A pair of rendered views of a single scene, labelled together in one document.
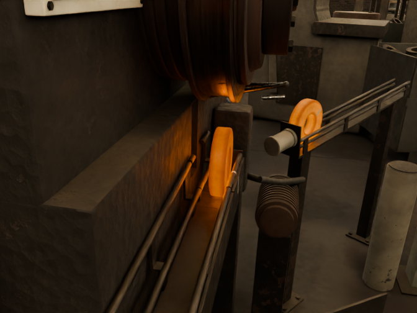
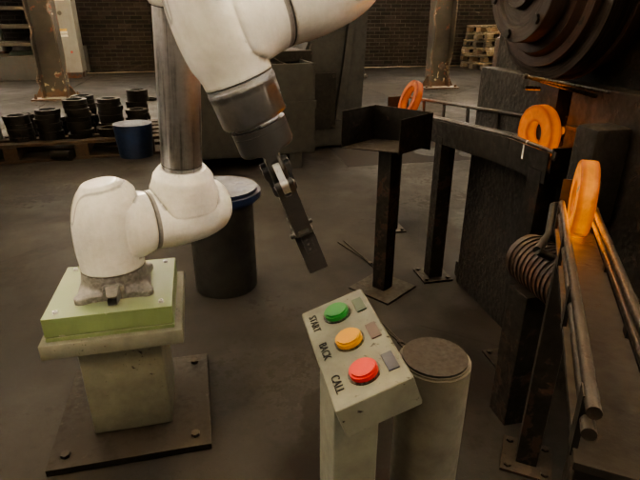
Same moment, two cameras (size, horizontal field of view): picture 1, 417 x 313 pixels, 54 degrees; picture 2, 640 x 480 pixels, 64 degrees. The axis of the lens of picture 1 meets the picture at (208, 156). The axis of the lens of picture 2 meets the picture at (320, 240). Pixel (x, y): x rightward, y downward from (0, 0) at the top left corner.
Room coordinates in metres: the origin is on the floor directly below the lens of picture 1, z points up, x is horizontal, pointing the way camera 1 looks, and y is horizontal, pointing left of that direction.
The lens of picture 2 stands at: (1.93, -1.16, 1.04)
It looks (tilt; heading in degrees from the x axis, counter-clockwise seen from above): 24 degrees down; 157
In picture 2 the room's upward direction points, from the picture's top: straight up
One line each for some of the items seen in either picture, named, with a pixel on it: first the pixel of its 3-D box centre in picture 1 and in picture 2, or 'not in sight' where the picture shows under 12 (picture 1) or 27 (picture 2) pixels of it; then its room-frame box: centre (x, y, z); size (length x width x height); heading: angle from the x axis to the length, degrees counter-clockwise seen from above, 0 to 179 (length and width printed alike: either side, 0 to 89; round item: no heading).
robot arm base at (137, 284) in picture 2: not in sight; (114, 277); (0.68, -1.20, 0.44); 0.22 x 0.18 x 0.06; 175
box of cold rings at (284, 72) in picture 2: not in sight; (236, 108); (-2.00, -0.21, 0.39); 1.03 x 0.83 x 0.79; 84
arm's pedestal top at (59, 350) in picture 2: not in sight; (121, 310); (0.66, -1.20, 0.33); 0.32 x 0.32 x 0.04; 80
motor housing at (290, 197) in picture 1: (272, 257); (535, 343); (1.13, -0.22, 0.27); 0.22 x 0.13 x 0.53; 170
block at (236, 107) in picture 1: (230, 148); (595, 173); (1.06, -0.06, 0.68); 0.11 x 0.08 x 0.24; 80
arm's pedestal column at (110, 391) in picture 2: not in sight; (130, 365); (0.66, -1.20, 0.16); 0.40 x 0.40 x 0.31; 80
